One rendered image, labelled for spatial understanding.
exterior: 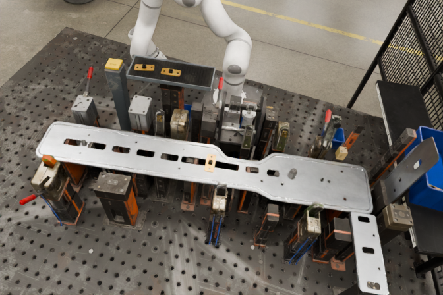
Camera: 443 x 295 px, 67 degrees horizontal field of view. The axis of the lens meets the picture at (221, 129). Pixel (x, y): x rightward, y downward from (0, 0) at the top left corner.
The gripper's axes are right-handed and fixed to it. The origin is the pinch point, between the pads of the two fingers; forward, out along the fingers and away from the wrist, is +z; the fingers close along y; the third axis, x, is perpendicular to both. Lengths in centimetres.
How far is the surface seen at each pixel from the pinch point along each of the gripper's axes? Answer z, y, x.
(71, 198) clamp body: -12, 39, 70
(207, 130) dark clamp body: -3, -21, 50
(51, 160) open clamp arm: -35, 29, 68
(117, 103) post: -14.0, 19.3, 24.8
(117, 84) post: -25.3, 11.4, 26.3
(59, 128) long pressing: -29, 36, 46
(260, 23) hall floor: 119, -55, -179
